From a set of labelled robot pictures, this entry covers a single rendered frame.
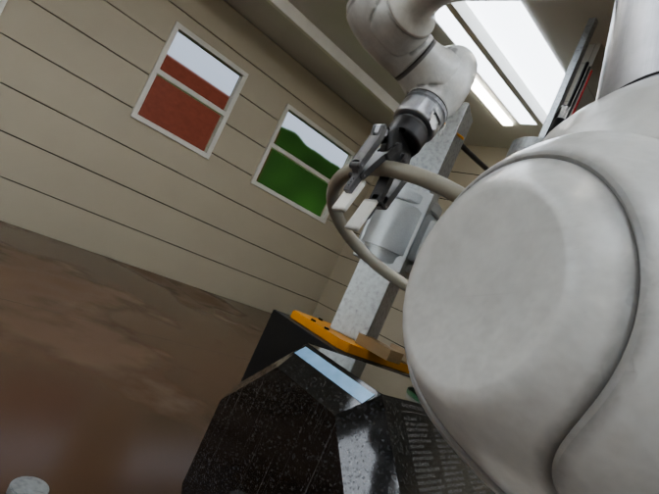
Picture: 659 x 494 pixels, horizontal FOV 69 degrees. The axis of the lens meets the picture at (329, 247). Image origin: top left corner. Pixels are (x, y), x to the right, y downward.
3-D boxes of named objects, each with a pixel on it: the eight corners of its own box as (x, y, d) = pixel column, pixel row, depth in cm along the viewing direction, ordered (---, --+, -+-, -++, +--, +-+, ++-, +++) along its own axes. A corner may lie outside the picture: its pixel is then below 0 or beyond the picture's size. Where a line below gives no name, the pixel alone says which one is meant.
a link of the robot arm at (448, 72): (427, 136, 99) (382, 89, 95) (461, 88, 104) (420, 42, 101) (462, 118, 89) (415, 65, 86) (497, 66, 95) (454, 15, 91)
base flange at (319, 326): (286, 315, 242) (290, 306, 243) (354, 340, 270) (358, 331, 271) (340, 350, 202) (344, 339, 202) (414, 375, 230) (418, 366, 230)
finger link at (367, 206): (364, 198, 87) (366, 201, 87) (343, 226, 84) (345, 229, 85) (377, 199, 85) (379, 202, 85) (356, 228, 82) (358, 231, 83)
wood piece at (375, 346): (354, 342, 217) (359, 332, 217) (368, 346, 223) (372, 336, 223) (386, 361, 203) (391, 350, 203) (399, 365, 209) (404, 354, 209)
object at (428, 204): (337, 249, 243) (370, 176, 246) (383, 272, 263) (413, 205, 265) (380, 264, 215) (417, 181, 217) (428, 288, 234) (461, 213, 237)
